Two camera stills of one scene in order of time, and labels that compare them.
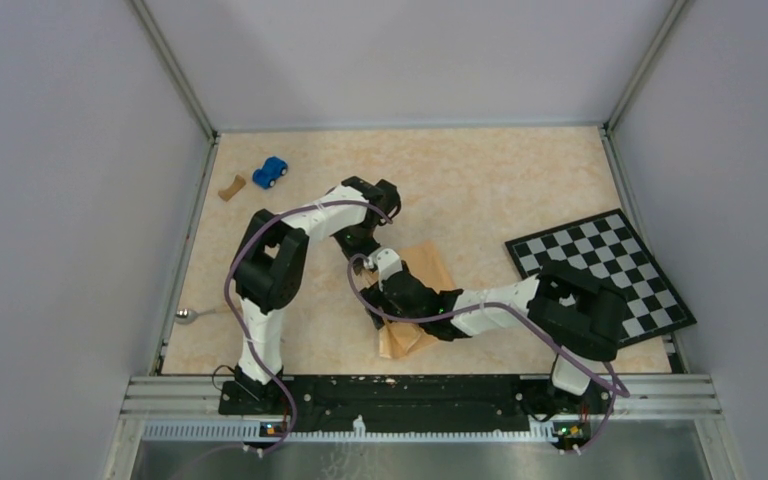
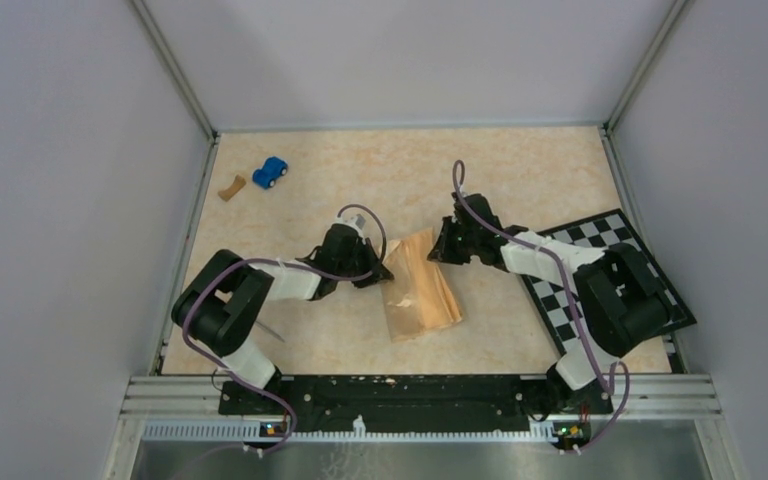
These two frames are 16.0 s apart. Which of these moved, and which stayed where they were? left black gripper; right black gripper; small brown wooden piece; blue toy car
Moved: right black gripper; left black gripper
Stayed: small brown wooden piece; blue toy car
